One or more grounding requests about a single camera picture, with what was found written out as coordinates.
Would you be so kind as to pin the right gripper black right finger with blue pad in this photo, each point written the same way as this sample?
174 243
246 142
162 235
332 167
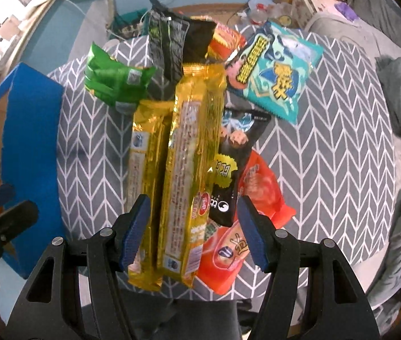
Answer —
336 306

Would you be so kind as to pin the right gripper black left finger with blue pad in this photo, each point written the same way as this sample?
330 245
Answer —
49 305

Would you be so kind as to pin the long yellow biscuit pack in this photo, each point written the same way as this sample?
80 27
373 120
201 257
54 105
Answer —
190 171

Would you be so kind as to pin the blue cardboard box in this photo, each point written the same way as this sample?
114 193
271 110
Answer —
30 105

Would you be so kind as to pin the orange red snack bag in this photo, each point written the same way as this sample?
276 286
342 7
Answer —
259 183

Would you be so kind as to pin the grey chevron tablecloth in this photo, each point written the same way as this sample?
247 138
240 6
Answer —
335 165

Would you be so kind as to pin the black yellow snack bag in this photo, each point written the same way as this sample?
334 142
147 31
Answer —
240 129

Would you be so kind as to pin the teal cartoon snack bag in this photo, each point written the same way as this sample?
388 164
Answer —
272 69

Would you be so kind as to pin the teal basket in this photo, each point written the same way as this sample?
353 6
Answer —
130 25

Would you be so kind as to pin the black green snack bag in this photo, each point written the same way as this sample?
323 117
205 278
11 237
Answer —
176 40

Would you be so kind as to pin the red orange chip bag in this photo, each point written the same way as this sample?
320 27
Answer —
225 42

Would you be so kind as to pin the grey blanket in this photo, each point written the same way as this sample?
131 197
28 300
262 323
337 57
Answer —
378 32

